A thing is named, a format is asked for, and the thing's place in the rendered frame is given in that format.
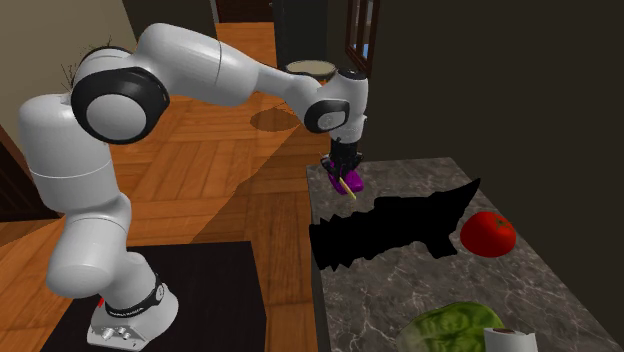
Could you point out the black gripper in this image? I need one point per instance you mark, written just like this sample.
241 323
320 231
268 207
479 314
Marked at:
347 152

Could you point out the purple eggplant with yellow stem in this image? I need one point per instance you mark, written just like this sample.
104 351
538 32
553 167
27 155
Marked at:
355 182

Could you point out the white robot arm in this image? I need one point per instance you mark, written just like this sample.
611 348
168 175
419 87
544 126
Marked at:
73 146

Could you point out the dark round pot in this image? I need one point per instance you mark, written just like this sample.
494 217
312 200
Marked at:
312 70

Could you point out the wooden framed window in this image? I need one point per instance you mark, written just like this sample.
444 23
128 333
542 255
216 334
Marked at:
362 29

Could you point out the dark tall cabinet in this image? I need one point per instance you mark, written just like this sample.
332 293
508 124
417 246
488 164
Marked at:
300 29

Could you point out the red tomato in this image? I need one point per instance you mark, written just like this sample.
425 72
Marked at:
487 235

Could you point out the black robot stand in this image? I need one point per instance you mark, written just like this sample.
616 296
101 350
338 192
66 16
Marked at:
219 292

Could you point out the white paper towel roll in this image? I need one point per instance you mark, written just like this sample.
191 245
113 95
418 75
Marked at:
509 341

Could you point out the bare twig plant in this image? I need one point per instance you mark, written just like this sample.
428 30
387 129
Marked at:
70 73

